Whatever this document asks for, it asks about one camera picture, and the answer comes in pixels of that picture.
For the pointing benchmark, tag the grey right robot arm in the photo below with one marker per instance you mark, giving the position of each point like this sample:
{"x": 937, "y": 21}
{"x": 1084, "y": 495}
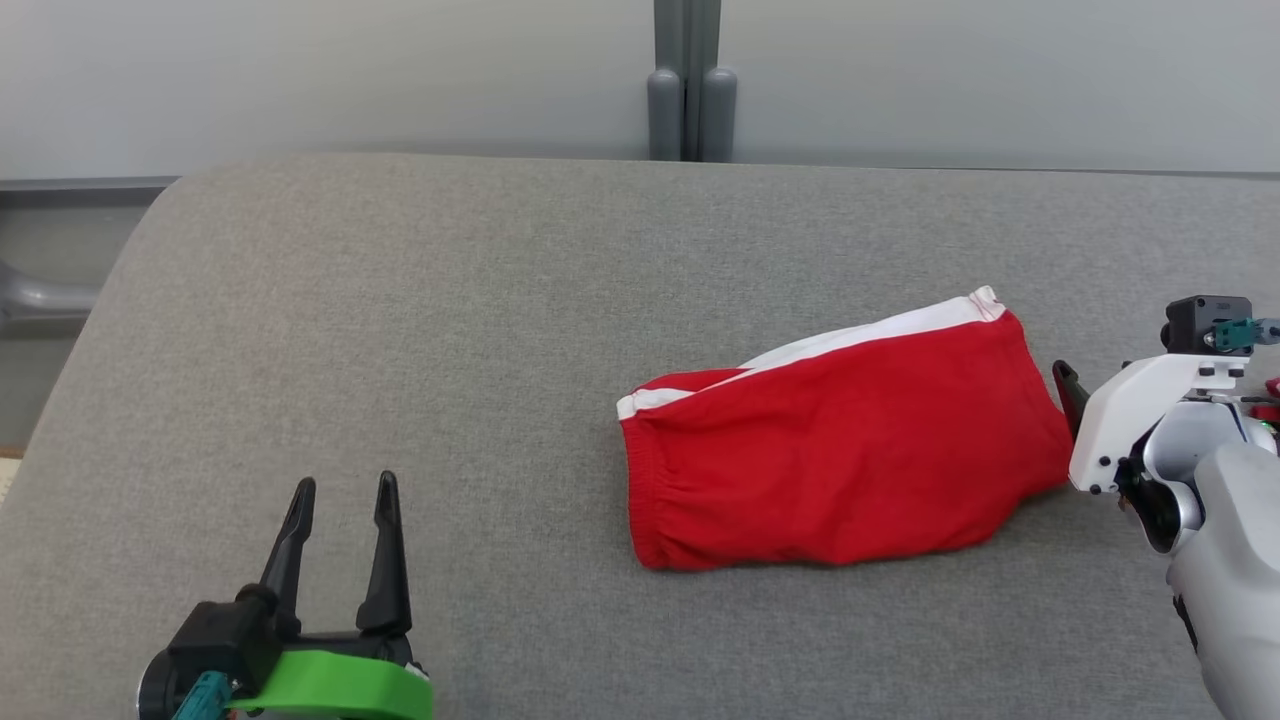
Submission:
{"x": 1230, "y": 560}

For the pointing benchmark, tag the grey double partition post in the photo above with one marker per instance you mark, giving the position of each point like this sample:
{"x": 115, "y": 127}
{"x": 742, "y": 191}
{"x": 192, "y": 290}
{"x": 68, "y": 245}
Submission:
{"x": 690, "y": 60}

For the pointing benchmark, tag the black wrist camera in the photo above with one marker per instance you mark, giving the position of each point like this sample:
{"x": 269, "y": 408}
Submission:
{"x": 225, "y": 635}
{"x": 1195, "y": 322}

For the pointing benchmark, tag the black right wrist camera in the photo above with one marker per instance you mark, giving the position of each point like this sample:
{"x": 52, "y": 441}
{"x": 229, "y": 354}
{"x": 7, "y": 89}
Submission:
{"x": 1195, "y": 322}

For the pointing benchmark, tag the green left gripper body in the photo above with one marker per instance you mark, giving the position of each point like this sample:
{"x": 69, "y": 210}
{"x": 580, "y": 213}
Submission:
{"x": 340, "y": 690}

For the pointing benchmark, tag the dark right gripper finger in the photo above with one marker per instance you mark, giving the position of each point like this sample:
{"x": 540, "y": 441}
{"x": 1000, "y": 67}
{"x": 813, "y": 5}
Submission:
{"x": 1072, "y": 395}

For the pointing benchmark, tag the grey partition foot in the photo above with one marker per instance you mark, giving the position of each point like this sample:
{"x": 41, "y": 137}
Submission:
{"x": 40, "y": 298}

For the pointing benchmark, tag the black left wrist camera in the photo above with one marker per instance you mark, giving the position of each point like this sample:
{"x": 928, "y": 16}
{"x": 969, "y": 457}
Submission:
{"x": 225, "y": 635}

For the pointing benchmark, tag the red shorts white stripe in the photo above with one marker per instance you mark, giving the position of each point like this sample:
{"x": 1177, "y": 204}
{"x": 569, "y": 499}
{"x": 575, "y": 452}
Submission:
{"x": 850, "y": 450}

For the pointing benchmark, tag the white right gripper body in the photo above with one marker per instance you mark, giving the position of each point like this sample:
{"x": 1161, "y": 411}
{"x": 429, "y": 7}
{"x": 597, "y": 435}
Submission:
{"x": 1120, "y": 420}

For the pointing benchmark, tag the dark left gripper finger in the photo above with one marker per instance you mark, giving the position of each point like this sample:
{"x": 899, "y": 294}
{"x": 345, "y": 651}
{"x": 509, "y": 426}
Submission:
{"x": 388, "y": 570}
{"x": 292, "y": 550}

